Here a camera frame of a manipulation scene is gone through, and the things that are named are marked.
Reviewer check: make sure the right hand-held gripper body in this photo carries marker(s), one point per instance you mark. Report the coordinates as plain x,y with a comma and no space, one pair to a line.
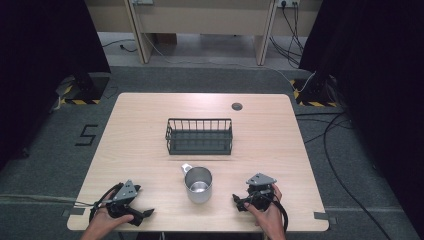
260,191

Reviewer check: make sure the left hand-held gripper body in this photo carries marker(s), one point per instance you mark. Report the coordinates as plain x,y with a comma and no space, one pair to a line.
125,193

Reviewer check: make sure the person's right hand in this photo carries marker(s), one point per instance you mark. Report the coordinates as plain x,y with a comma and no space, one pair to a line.
268,216

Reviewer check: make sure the person's left hand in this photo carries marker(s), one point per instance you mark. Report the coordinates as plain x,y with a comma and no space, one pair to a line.
106,219

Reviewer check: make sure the grey tape strip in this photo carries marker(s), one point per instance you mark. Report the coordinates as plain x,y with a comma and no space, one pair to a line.
325,216
74,211

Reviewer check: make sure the black stand base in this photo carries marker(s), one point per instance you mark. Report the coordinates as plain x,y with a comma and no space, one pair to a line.
315,93
90,88

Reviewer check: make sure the black curtain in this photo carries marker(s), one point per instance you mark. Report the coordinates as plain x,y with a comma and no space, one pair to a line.
376,83
40,66

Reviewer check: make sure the beige wooden desk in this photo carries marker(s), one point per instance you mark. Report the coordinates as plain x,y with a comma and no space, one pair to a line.
203,20

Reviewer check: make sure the white wall socket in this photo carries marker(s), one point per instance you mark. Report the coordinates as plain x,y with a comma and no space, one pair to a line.
288,2

